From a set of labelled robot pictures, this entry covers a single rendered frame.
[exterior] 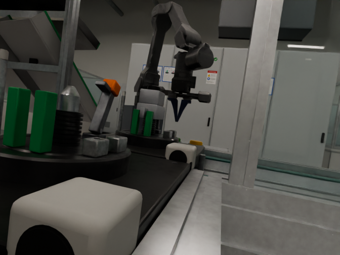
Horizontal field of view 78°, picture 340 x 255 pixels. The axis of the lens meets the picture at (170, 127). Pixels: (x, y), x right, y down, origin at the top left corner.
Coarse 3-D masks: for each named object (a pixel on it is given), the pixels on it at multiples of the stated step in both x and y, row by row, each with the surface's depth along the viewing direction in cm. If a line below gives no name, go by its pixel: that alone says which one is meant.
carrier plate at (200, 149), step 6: (186, 144) 55; (132, 150) 35; (138, 150) 36; (144, 150) 37; (150, 150) 38; (156, 150) 39; (162, 150) 40; (198, 150) 46; (156, 156) 34; (162, 156) 34; (198, 156) 42
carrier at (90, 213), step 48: (0, 96) 20; (48, 96) 17; (0, 144) 19; (48, 144) 18; (96, 144) 18; (0, 192) 14; (48, 192) 10; (96, 192) 11; (144, 192) 17; (0, 240) 9; (48, 240) 8; (96, 240) 8
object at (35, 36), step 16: (48, 16) 44; (0, 32) 48; (16, 32) 45; (32, 32) 43; (48, 32) 45; (16, 48) 49; (32, 48) 47; (48, 48) 46; (48, 64) 49; (48, 80) 54; (80, 80) 54; (80, 96) 55
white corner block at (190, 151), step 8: (168, 144) 34; (176, 144) 35; (184, 144) 37; (168, 152) 33; (176, 152) 33; (184, 152) 33; (192, 152) 33; (176, 160) 33; (184, 160) 33; (192, 160) 33
